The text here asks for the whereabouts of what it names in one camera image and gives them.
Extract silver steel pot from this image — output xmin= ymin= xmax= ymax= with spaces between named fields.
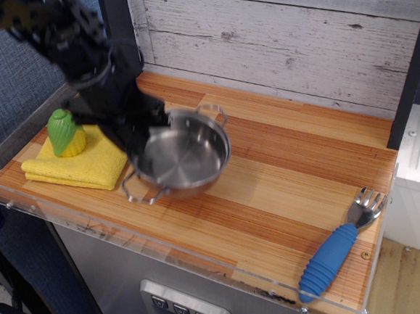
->
xmin=121 ymin=104 xmax=231 ymax=204

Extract black left upright post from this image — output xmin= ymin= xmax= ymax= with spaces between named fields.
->
xmin=98 ymin=0 xmax=139 ymax=57

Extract silver button control panel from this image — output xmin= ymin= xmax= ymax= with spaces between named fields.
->
xmin=139 ymin=279 xmax=231 ymax=314

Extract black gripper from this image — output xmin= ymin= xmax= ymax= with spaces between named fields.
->
xmin=58 ymin=47 xmax=177 ymax=176

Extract blue handled fork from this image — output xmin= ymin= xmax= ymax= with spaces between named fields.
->
xmin=298 ymin=187 xmax=388 ymax=304

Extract clear acrylic front guard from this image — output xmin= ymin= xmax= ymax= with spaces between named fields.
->
xmin=0 ymin=145 xmax=408 ymax=314

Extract black upright post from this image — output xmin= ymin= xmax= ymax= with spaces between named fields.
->
xmin=387 ymin=28 xmax=420 ymax=150
xmin=98 ymin=0 xmax=139 ymax=57

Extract toy corn cob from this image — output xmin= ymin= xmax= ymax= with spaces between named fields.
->
xmin=47 ymin=108 xmax=87 ymax=157

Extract black right upright post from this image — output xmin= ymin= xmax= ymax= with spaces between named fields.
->
xmin=387 ymin=28 xmax=420 ymax=150

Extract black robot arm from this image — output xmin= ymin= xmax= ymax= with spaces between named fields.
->
xmin=0 ymin=0 xmax=171 ymax=165

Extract folded yellow cloth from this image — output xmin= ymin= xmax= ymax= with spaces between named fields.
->
xmin=21 ymin=125 xmax=127 ymax=191

